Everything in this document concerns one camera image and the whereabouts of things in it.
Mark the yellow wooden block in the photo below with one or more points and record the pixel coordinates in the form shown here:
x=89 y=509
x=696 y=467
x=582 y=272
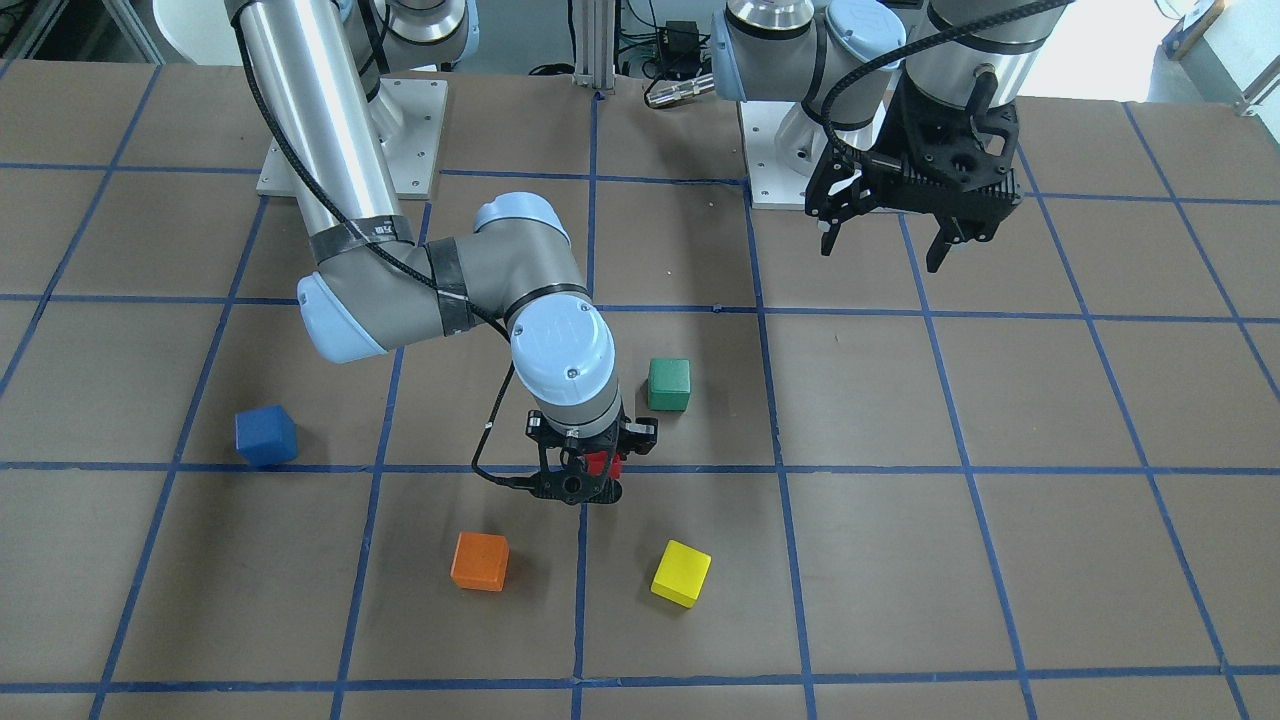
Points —
x=681 y=574

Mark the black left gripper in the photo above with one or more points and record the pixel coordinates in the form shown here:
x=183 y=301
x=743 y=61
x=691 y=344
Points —
x=893 y=133

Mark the green wooden block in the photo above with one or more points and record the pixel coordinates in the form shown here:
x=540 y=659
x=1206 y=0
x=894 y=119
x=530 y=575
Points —
x=669 y=384

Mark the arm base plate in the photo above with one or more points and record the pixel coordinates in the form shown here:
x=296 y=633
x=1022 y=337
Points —
x=775 y=150
x=388 y=145

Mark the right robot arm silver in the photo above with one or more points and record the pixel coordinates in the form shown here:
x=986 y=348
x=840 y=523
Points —
x=318 y=70

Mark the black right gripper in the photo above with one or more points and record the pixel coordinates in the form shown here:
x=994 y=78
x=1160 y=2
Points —
x=641 y=436

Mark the blue wooden block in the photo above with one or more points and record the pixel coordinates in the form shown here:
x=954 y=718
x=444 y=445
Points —
x=266 y=436

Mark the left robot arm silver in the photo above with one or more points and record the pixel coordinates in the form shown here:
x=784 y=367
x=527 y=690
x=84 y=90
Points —
x=883 y=116

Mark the orange wooden block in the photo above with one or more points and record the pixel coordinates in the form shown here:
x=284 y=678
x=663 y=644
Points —
x=480 y=561

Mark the red wooden block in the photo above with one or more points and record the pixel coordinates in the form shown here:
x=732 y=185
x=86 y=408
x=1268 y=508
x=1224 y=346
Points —
x=605 y=463

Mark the aluminium frame post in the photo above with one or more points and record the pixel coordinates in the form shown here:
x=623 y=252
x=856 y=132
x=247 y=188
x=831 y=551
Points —
x=594 y=26

